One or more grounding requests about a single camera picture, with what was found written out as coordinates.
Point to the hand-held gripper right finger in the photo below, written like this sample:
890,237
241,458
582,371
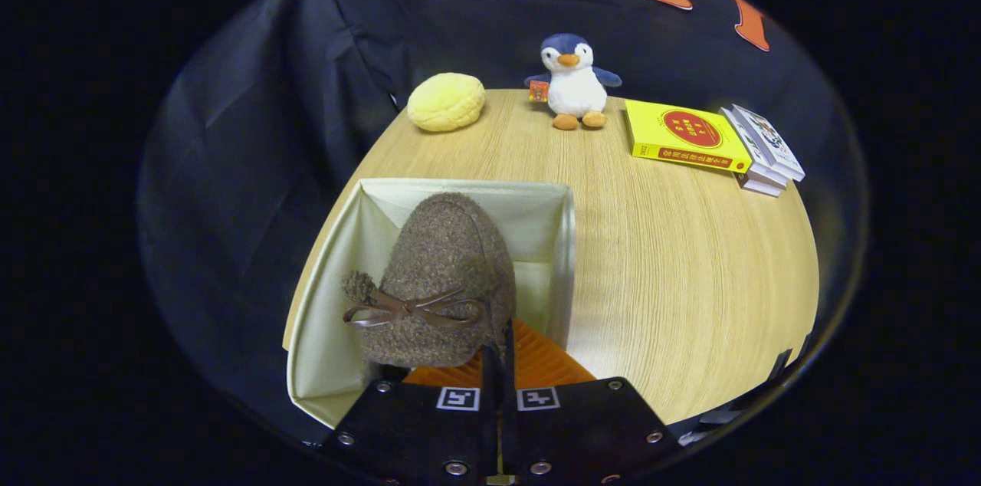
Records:
582,425

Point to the yellow bread plush toy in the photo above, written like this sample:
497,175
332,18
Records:
446,103

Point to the black backdrop cloth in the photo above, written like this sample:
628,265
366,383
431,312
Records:
253,164

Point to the yellow book red circle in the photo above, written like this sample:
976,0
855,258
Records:
690,135

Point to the white book illustrated cover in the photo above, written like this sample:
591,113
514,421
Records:
772,141

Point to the blue white penguin plush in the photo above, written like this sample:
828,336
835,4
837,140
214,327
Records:
576,91

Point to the cream fabric storage box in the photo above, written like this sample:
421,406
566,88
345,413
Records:
329,302

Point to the pale pink book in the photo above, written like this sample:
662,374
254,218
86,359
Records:
759,187

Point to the brown fuzzy bow shoe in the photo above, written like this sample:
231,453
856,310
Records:
444,256

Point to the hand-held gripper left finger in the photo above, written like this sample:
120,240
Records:
414,425

